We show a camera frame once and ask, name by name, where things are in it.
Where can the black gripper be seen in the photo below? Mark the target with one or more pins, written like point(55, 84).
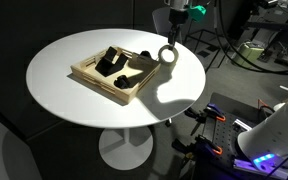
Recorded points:
point(178, 17)

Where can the beige masking tape roll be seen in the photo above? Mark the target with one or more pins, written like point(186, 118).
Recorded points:
point(174, 57)

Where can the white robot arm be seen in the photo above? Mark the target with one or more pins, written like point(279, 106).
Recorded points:
point(270, 140)

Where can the wooden slatted tray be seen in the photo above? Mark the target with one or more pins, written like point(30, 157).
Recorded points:
point(127, 93)

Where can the black dome-shaped object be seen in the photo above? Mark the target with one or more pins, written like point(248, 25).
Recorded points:
point(145, 54)

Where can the small black knob piece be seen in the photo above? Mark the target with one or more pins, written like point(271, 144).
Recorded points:
point(122, 82)

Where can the large black angled block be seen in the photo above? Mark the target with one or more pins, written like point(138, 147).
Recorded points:
point(110, 65)

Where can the pale green box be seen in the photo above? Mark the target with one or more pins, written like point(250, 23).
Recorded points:
point(249, 53)

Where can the orange and purple clamp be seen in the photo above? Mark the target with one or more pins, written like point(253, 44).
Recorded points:
point(210, 113)
point(204, 145)

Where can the dark background desk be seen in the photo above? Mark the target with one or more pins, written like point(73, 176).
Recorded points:
point(274, 23)

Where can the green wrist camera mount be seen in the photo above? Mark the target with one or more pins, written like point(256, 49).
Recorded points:
point(197, 12)

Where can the white table pedestal base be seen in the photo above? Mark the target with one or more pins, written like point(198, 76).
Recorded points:
point(125, 150)

